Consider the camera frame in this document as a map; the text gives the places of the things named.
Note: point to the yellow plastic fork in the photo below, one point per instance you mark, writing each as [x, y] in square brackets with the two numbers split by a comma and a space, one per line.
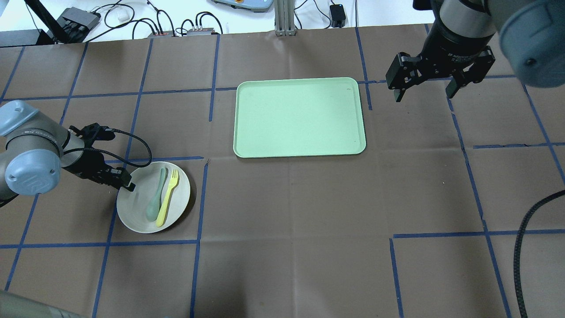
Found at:
[172, 184]

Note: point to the grey usb hub box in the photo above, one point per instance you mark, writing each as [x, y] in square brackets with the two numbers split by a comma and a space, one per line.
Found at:
[78, 23]

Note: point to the aluminium frame post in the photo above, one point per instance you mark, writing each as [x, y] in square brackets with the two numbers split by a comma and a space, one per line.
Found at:
[284, 18]

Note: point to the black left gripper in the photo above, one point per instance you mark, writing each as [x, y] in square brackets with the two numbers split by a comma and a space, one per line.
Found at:
[94, 170]

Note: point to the white round plate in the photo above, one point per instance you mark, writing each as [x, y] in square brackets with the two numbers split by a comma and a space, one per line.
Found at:
[131, 207]

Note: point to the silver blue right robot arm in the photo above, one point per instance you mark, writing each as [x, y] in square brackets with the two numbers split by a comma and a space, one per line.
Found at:
[531, 37]

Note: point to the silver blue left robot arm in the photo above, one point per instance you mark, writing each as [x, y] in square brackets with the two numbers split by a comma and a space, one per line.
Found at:
[38, 148]

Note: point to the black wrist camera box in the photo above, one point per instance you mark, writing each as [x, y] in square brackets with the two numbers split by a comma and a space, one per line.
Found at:
[93, 132]

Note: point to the light green plastic tray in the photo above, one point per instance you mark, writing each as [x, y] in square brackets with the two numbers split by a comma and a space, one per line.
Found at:
[298, 117]

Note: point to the black power adapter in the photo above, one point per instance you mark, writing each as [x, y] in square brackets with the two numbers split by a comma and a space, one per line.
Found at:
[338, 16]

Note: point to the small orange connector box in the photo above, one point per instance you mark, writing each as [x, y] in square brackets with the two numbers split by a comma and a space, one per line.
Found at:
[164, 34]

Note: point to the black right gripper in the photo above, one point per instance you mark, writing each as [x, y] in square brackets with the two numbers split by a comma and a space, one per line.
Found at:
[451, 45]

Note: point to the black monitor stand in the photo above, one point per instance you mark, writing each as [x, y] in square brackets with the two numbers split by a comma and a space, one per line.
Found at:
[17, 38]

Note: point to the teal green plastic spoon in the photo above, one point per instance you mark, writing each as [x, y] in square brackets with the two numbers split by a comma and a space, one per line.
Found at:
[154, 205]

